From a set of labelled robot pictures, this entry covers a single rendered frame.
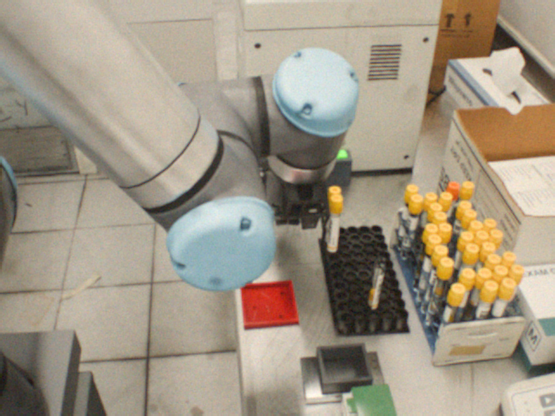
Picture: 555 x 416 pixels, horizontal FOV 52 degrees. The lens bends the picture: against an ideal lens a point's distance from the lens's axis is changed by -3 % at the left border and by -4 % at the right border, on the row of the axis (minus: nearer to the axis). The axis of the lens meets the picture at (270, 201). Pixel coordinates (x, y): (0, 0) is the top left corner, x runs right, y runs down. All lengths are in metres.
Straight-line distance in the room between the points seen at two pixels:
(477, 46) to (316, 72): 0.87
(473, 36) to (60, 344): 1.01
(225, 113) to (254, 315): 0.33
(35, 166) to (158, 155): 2.20
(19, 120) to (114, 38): 2.10
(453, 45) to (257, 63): 0.60
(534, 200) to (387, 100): 0.26
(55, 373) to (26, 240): 1.63
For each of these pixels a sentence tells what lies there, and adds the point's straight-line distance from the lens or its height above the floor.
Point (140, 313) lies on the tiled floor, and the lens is 1.93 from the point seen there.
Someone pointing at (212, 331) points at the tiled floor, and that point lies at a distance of 1.85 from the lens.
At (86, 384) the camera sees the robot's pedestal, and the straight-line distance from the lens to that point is 0.72.
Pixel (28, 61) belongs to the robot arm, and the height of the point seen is 1.32.
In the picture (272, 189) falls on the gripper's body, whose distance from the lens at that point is 0.69.
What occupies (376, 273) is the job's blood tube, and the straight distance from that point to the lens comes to 0.69.
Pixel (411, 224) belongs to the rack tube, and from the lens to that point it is 0.77.
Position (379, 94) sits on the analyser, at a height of 1.02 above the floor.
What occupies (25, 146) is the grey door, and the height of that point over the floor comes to 0.16.
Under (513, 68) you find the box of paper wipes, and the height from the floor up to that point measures 0.97.
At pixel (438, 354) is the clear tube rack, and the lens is 0.71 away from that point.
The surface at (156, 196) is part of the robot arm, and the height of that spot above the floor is 1.21.
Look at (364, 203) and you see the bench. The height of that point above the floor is 0.88.
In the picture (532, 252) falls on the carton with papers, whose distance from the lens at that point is 0.77.
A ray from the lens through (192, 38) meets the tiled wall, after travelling 2.26.
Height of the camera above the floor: 1.45
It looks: 40 degrees down
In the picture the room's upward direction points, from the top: straight up
